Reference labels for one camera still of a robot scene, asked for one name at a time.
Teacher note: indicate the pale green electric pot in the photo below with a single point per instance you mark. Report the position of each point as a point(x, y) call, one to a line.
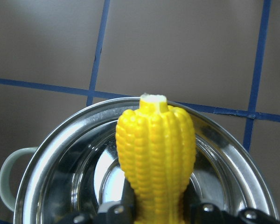
point(74, 176)

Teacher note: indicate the yellow plastic corn cob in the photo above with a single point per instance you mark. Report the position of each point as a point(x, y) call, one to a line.
point(156, 146)

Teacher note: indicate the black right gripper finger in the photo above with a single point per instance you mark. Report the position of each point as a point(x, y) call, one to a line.
point(128, 198)

